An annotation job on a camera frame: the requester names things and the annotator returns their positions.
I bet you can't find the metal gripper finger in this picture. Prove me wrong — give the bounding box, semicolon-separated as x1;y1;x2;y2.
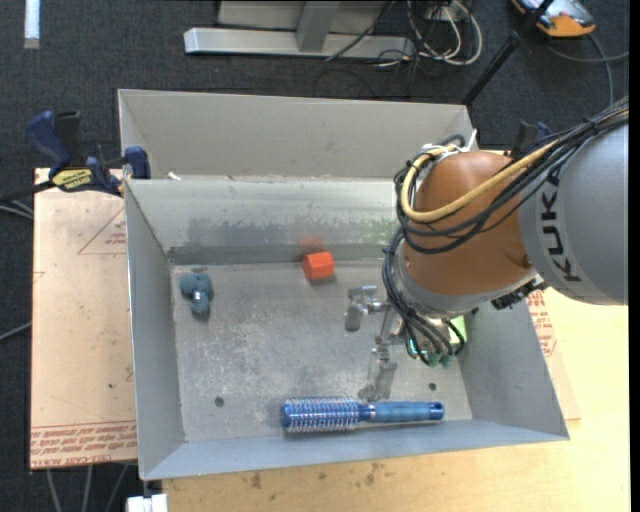
343;285;390;333
357;343;399;402

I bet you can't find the blue round hairbrush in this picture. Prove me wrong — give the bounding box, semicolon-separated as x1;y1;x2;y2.
279;395;446;433

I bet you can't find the orange block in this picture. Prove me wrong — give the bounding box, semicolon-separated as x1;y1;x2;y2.
301;250;337;284

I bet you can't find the grey metal bin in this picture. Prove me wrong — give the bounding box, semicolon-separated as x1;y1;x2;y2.
117;88;571;482

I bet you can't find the teal toy figure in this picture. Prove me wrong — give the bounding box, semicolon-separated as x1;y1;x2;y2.
178;271;216;317

